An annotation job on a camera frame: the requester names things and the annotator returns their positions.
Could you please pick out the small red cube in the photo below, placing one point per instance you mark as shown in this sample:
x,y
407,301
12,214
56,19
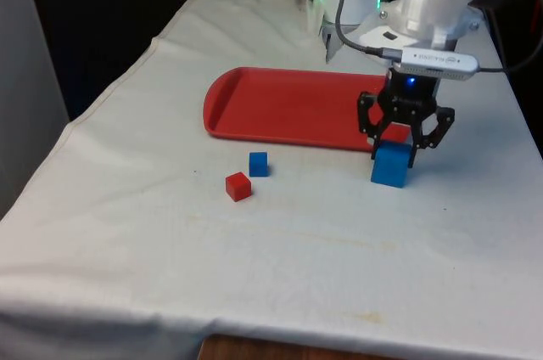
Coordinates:
x,y
237,187

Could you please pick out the large blue cube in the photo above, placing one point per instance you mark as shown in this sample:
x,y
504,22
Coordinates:
x,y
390,167

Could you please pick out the red tray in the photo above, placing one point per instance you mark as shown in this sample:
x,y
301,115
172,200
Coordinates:
x,y
288,105

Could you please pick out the small blue cube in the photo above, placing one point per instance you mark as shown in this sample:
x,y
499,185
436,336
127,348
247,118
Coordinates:
x,y
258,164

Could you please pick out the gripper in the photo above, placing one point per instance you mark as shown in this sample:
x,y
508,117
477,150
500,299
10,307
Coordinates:
x,y
409,90

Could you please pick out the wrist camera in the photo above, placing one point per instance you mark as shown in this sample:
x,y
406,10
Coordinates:
x,y
437,63

